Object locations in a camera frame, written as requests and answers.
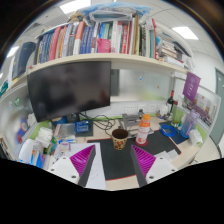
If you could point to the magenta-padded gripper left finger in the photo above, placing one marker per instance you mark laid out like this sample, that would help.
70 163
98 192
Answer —
63 168

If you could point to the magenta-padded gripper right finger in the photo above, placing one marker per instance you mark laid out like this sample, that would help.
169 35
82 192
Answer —
160 166

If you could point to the orange-capped drink bottle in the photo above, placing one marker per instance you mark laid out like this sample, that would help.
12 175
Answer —
143 131

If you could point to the purple translucent water bottle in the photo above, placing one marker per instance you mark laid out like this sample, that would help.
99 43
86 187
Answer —
188 125

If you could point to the white crumpled tissue pile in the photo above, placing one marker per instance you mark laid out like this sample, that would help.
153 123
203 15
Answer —
44 136

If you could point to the black desk mat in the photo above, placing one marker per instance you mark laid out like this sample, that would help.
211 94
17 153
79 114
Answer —
116 163

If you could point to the small blue box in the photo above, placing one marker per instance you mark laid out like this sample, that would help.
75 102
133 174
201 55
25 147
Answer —
83 127

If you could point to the floral patterned cup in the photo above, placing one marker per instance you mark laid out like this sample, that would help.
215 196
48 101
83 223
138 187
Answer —
120 141

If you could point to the grey metal laptop stand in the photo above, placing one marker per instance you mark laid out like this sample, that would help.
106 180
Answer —
128 120

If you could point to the dark wine bottle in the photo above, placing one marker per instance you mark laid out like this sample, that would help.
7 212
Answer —
171 101

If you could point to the colourful photo poster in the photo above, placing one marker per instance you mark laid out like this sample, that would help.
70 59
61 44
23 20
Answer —
198 106

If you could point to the black computer monitor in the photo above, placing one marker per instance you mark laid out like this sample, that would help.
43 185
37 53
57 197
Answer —
66 90

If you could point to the grey door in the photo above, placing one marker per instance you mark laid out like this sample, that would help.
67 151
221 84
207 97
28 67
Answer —
218 110

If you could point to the frosted glass partition panel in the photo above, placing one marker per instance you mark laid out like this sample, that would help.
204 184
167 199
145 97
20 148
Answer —
146 83

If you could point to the purple hanging banner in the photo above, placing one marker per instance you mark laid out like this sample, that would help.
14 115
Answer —
191 86

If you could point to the white shelf with books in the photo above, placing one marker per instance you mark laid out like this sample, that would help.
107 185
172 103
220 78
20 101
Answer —
100 58

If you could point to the ceiling lights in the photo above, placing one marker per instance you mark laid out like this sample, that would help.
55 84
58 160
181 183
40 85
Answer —
75 5

